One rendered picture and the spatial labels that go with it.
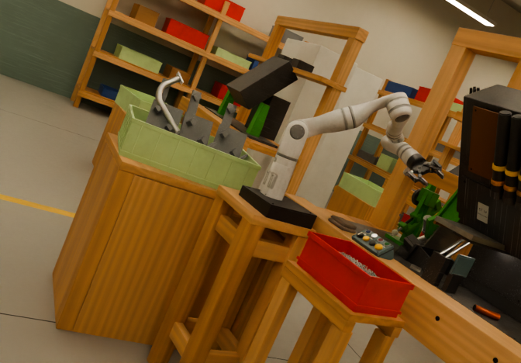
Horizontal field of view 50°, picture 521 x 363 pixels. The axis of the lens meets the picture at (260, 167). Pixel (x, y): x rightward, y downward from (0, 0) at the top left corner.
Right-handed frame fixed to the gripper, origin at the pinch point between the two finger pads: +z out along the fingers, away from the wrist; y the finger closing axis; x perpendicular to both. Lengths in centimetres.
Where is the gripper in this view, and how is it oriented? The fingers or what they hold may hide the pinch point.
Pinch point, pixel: (433, 179)
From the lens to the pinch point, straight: 241.9
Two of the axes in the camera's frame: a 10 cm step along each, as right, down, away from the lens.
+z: 3.8, 5.6, -7.4
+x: 1.9, 7.3, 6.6
